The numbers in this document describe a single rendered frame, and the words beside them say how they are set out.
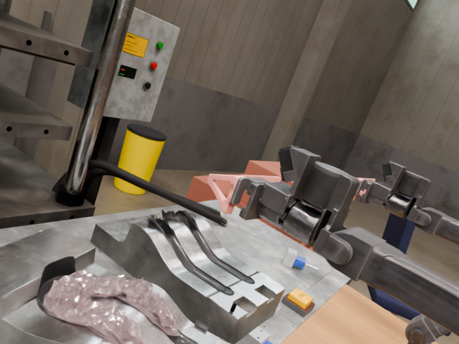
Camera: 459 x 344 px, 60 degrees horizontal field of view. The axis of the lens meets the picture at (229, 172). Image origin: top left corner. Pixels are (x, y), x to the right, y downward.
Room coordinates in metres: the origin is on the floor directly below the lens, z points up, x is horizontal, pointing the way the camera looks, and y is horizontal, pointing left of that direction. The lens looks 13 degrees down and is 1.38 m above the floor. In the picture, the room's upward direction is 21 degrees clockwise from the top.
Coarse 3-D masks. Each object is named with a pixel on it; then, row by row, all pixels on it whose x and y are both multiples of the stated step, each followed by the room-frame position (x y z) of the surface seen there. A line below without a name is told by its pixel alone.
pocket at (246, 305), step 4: (244, 296) 0.88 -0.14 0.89; (236, 300) 0.86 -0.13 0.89; (240, 300) 0.88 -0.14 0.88; (244, 300) 0.88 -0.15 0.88; (248, 300) 0.88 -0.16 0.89; (240, 304) 0.88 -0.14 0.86; (244, 304) 0.88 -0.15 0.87; (248, 304) 0.88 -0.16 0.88; (252, 304) 0.87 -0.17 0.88; (240, 308) 0.87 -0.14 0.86; (244, 308) 0.88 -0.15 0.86; (248, 308) 0.87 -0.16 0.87; (252, 308) 0.87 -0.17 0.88; (256, 308) 0.86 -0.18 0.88; (248, 312) 0.87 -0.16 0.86; (252, 312) 0.85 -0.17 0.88; (248, 316) 0.83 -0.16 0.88
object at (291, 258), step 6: (288, 252) 1.36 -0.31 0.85; (294, 252) 1.39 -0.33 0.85; (288, 258) 1.36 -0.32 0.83; (294, 258) 1.36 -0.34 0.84; (300, 258) 1.38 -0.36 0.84; (282, 264) 1.36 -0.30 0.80; (288, 264) 1.36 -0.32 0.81; (294, 264) 1.36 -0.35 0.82; (300, 264) 1.36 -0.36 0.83; (306, 264) 1.37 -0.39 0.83
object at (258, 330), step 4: (256, 328) 0.83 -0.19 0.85; (260, 328) 0.83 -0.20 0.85; (252, 332) 0.81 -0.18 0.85; (256, 332) 0.81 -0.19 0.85; (260, 332) 0.82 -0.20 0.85; (264, 332) 0.83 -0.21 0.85; (248, 336) 0.80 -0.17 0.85; (252, 336) 0.79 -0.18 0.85; (256, 336) 0.80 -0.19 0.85; (260, 336) 0.80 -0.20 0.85; (264, 336) 0.81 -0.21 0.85; (268, 336) 0.82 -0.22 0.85; (248, 340) 0.80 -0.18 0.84; (252, 340) 0.79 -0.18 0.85; (256, 340) 0.79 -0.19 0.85; (260, 340) 0.79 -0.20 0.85; (264, 340) 0.80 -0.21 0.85
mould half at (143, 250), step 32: (96, 224) 1.02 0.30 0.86; (128, 224) 1.10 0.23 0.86; (128, 256) 0.95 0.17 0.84; (160, 256) 0.90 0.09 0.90; (192, 256) 0.98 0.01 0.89; (224, 256) 1.07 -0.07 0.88; (192, 288) 0.85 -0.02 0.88; (192, 320) 0.83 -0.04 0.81; (224, 320) 0.79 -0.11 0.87; (256, 320) 0.89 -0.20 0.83
